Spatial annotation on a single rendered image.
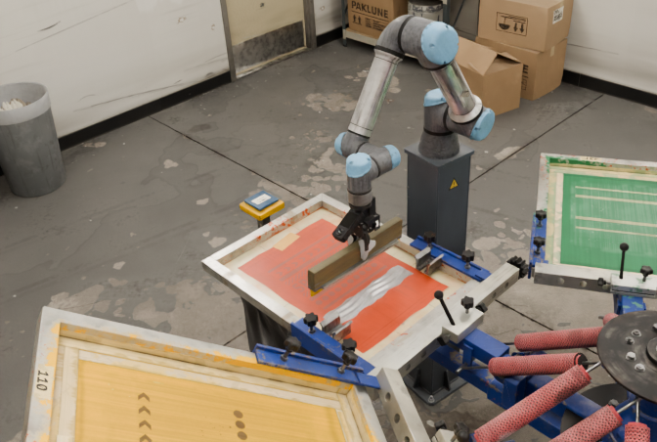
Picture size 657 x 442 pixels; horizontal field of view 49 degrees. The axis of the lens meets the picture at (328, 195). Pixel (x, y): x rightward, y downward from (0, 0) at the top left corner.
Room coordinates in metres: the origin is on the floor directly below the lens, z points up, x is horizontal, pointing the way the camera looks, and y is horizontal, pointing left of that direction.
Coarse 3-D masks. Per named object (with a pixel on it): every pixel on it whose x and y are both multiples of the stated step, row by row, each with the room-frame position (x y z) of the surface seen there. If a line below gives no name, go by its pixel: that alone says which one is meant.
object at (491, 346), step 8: (472, 336) 1.50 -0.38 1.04; (480, 336) 1.50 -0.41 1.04; (488, 336) 1.50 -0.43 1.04; (456, 344) 1.52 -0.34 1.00; (472, 344) 1.47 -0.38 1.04; (480, 344) 1.47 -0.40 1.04; (488, 344) 1.47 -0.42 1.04; (496, 344) 1.46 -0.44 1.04; (504, 344) 1.46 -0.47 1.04; (480, 352) 1.45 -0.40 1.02; (488, 352) 1.44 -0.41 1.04; (496, 352) 1.43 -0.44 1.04; (504, 352) 1.44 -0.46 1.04; (480, 360) 1.45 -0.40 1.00; (488, 360) 1.43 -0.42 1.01
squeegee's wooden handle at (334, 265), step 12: (396, 216) 1.99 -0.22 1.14; (384, 228) 1.93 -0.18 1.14; (396, 228) 1.95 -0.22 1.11; (372, 240) 1.88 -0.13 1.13; (384, 240) 1.92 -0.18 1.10; (336, 252) 1.80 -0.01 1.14; (348, 252) 1.80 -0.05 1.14; (360, 252) 1.84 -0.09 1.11; (372, 252) 1.88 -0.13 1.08; (324, 264) 1.75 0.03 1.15; (336, 264) 1.77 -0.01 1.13; (348, 264) 1.80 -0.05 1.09; (312, 276) 1.71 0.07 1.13; (324, 276) 1.73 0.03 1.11; (312, 288) 1.71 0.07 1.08
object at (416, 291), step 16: (320, 224) 2.24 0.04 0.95; (304, 240) 2.14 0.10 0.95; (384, 256) 2.01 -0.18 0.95; (384, 272) 1.92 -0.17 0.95; (416, 272) 1.91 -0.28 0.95; (400, 288) 1.83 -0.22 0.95; (416, 288) 1.83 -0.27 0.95; (432, 288) 1.82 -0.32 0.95; (400, 304) 1.76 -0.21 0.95; (416, 304) 1.75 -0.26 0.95
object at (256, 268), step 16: (256, 256) 2.06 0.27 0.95; (272, 256) 2.05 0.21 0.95; (288, 256) 2.05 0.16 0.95; (256, 272) 1.97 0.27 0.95; (272, 288) 1.88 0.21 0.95; (288, 288) 1.87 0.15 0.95; (304, 304) 1.79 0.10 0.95; (336, 304) 1.78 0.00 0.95; (384, 304) 1.76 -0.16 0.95; (320, 320) 1.71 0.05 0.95; (352, 320) 1.70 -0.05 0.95; (368, 320) 1.69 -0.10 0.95; (384, 320) 1.69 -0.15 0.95; (400, 320) 1.68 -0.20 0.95; (352, 336) 1.62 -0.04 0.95; (368, 336) 1.62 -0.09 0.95; (384, 336) 1.61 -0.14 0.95
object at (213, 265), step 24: (288, 216) 2.25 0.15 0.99; (240, 240) 2.12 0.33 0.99; (264, 240) 2.15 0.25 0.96; (408, 240) 2.05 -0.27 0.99; (216, 264) 1.99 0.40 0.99; (240, 288) 1.85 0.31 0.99; (264, 312) 1.76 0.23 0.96; (288, 312) 1.71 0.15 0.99; (432, 312) 1.67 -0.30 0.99; (408, 336) 1.57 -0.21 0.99
